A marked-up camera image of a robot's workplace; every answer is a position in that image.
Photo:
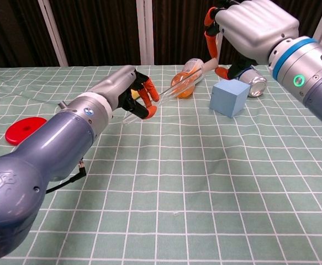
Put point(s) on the blue and silver can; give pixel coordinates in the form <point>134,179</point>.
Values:
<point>256,84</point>

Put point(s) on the dark brown curtain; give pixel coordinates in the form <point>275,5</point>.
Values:
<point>100,27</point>

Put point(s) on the red plastic disc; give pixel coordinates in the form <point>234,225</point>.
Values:
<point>17,132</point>

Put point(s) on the clear glass test tube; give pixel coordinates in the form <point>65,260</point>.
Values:
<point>174,89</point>

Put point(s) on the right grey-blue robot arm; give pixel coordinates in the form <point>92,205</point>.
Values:
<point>315,77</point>

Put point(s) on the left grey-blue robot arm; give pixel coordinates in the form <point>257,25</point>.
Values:
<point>53,143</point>

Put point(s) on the orange soda plastic bottle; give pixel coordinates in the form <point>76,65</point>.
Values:
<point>191,64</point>

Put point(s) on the green checked tablecloth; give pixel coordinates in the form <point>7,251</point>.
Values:
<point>177,193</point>

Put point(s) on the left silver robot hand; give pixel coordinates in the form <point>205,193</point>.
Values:
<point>116,82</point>

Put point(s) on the yellow sponge with dark base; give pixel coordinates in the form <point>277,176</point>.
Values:
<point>134,94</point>

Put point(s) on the white conical rubber stopper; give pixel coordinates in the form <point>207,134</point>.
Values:
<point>210,66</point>

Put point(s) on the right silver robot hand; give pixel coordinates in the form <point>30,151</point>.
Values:
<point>254,27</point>

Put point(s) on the light blue foam cube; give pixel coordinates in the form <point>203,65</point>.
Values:
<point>227,94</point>

